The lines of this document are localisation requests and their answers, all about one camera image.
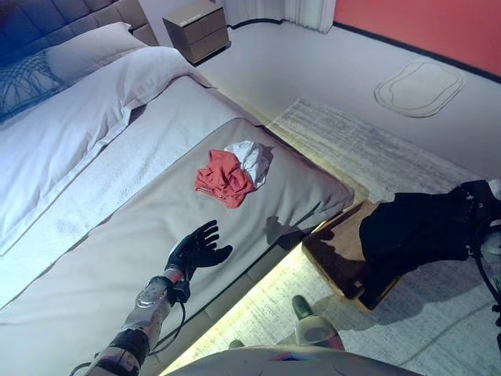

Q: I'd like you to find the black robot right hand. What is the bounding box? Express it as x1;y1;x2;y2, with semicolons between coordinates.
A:
449;179;500;225

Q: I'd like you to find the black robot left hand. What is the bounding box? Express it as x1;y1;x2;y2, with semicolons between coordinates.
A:
164;219;234;281

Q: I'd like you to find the orange garment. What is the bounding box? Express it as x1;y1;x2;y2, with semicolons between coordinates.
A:
194;149;258;210

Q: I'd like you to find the black garment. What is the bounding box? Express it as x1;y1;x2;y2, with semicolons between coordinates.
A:
358;190;483;311

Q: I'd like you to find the white garment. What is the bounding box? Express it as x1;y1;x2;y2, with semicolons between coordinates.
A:
223;139;275;191

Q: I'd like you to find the bed with grey mattress cover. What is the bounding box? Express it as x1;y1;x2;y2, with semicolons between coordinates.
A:
0;46;356;376

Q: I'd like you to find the brown wicker basket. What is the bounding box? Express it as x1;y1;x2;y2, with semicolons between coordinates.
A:
303;200;405;313

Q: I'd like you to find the grey textured rug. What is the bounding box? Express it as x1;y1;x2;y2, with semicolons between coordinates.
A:
162;97;501;376

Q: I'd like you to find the small oval floor mat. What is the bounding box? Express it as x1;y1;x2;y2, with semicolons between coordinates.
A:
373;59;468;118

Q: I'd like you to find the grey robot torso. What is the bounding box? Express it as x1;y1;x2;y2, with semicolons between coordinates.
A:
167;345;426;376

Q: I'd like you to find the white duvet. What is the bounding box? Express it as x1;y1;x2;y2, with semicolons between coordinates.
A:
0;46;211;258

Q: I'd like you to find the brown wooden nightstand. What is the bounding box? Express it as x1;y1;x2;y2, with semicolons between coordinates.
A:
162;1;230;67

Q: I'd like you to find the white pillow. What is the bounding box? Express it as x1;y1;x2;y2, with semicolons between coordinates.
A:
42;22;153;85

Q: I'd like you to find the patterned grey cushion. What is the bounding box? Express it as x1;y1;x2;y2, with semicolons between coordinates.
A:
0;50;76;123

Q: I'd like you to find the white curtain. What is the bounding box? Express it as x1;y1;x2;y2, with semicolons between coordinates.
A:
283;0;337;34

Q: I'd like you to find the tufted brown headboard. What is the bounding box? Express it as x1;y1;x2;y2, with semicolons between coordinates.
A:
0;0;160;67

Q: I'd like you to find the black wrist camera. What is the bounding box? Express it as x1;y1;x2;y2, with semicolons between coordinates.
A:
168;278;193;306

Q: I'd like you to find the beige tufted bed frame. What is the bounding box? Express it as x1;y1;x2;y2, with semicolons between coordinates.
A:
154;230;314;369

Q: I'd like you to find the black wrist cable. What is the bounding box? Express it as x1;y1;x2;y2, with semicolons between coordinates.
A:
468;219;501;310
150;273;193;356

